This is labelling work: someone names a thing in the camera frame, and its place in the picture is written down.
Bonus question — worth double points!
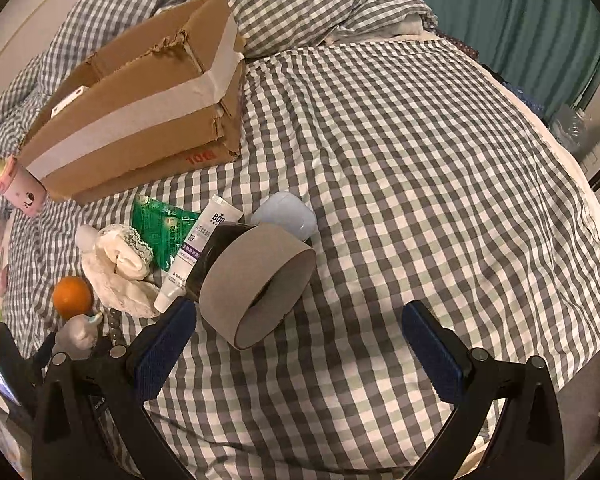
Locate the dark bead chain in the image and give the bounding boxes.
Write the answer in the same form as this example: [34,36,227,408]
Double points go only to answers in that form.
[107,307,126,348]

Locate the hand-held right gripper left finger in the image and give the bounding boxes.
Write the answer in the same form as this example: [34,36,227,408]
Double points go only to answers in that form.
[32,299,198,480]

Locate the grey checked bed sheet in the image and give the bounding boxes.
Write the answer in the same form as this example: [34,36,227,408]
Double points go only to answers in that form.
[0,40,600,480]

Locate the wide tape roll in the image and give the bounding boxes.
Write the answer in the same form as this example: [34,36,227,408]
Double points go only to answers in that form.
[185,223,318,352]

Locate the brown cardboard box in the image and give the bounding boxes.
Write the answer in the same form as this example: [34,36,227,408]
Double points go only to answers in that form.
[17,0,247,206]

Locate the grey figurine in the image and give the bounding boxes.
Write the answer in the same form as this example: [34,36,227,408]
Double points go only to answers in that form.
[55,312,105,361]

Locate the white lace cloth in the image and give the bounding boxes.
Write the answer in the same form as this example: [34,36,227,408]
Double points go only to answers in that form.
[76,224,161,318]

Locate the green foil packet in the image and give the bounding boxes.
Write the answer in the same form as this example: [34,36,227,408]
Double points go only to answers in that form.
[131,195,201,271]

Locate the grey checked pillow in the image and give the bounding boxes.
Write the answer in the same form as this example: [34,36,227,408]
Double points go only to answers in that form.
[205,0,438,58]

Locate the light blue case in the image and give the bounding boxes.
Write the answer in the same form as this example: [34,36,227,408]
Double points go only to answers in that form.
[251,191,317,243]

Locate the pink drinking bottle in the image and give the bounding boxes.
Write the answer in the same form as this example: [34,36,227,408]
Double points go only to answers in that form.
[0,155,47,218]

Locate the teal curtain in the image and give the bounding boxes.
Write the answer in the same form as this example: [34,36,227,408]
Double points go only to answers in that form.
[390,0,600,116]

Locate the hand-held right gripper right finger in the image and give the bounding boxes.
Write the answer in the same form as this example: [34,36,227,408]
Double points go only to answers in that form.
[401,300,566,480]

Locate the white cream tube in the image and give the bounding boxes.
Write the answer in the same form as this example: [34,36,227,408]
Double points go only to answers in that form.
[153,195,244,313]

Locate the orange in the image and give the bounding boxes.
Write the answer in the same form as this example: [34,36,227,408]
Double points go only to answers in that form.
[52,276,94,320]

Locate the clear plastic bottle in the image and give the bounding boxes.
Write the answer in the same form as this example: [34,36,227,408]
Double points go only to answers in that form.
[550,105,593,156]

